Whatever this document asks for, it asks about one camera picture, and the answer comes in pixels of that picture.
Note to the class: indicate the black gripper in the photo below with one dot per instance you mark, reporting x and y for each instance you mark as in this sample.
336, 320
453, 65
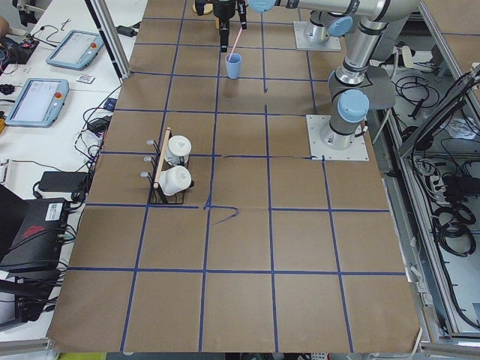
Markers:
223, 11

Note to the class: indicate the light blue cup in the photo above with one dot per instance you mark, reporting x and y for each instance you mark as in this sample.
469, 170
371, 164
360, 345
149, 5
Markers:
233, 62

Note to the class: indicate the black power adapter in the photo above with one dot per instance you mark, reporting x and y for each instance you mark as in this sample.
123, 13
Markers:
126, 31

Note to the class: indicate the upper white mug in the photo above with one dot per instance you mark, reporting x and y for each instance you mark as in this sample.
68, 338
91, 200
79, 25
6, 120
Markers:
178, 150

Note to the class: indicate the white mug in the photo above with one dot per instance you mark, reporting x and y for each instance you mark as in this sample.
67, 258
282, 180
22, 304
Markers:
178, 150
175, 180

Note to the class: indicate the upper teach pendant tablet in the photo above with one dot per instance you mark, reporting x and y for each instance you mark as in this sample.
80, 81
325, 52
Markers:
76, 51

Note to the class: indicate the teach pendant tablet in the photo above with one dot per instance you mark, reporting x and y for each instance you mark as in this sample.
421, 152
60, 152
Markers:
39, 103
76, 51

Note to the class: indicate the small white label card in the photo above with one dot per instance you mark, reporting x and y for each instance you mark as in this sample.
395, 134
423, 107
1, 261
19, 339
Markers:
85, 79

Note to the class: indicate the lower white mug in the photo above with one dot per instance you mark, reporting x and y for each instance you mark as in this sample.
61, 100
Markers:
175, 180

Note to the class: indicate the lower teach pendant tablet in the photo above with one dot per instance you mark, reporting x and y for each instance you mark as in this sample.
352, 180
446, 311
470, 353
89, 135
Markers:
39, 103

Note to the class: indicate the black laptop power brick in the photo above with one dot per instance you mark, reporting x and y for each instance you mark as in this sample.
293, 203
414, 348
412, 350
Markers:
62, 182

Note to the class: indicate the black computer box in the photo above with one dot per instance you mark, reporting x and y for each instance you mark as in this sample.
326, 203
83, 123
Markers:
30, 233

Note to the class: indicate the black wire mug rack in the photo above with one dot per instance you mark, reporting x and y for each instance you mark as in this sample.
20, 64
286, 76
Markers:
159, 164

